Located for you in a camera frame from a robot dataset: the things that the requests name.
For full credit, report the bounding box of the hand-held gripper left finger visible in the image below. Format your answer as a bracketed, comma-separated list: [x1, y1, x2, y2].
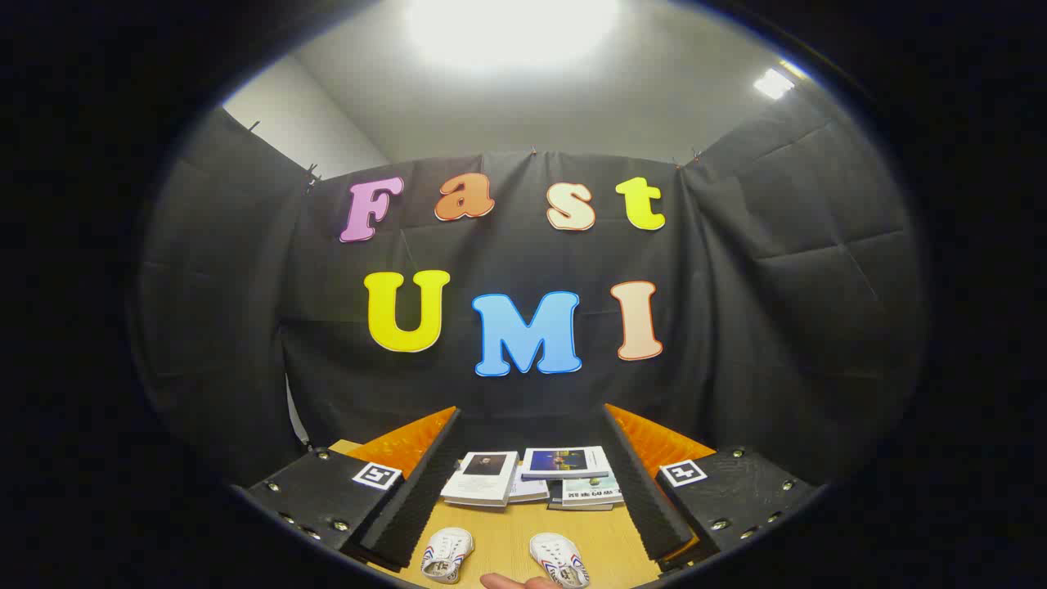
[231, 407, 463, 573]

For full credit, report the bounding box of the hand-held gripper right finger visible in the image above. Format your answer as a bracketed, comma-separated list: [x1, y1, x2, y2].
[604, 402, 819, 573]

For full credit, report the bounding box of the white canvas shoe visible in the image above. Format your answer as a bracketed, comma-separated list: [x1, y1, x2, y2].
[420, 528, 475, 584]
[529, 533, 591, 589]

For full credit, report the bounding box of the book with pale green cover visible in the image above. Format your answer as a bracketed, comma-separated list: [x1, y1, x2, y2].
[561, 476, 624, 510]

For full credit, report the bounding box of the white book with portrait cover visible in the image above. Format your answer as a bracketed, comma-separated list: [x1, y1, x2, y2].
[440, 451, 519, 508]

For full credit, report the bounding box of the dark book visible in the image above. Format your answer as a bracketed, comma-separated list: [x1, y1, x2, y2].
[546, 483, 614, 512]

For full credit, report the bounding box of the book with blue picture cover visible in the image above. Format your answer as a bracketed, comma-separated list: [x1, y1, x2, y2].
[521, 446, 611, 480]

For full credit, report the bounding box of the ceiling light panel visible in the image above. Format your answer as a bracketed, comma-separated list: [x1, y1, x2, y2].
[405, 0, 622, 74]
[753, 67, 796, 101]

